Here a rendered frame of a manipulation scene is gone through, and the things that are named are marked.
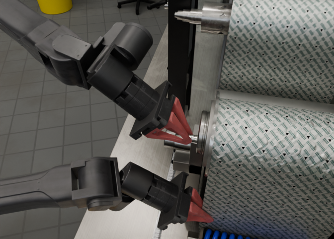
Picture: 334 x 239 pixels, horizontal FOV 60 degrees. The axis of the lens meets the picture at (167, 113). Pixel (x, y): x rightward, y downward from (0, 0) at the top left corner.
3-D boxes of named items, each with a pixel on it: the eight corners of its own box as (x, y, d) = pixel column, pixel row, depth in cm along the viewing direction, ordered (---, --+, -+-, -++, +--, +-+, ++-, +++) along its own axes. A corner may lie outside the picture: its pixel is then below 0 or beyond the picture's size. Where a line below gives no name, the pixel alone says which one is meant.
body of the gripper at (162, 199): (164, 232, 55) (130, 216, 53) (175, 186, 62) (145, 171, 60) (183, 222, 51) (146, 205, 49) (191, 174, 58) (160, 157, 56)
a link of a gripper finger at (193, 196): (199, 246, 57) (159, 227, 55) (204, 212, 62) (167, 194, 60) (220, 237, 53) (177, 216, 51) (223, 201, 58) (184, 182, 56)
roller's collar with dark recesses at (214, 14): (203, 24, 66) (206, -4, 62) (229, 26, 65) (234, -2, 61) (199, 38, 62) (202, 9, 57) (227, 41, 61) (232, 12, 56)
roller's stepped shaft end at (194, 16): (176, 18, 65) (176, 4, 63) (203, 20, 64) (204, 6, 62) (173, 25, 63) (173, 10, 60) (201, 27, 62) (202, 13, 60)
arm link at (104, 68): (77, 81, 46) (88, 70, 41) (99, 51, 49) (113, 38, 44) (112, 107, 48) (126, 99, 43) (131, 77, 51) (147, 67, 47)
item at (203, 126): (197, 134, 45) (194, 161, 50) (210, 136, 44) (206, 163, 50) (203, 101, 50) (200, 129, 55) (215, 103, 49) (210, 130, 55)
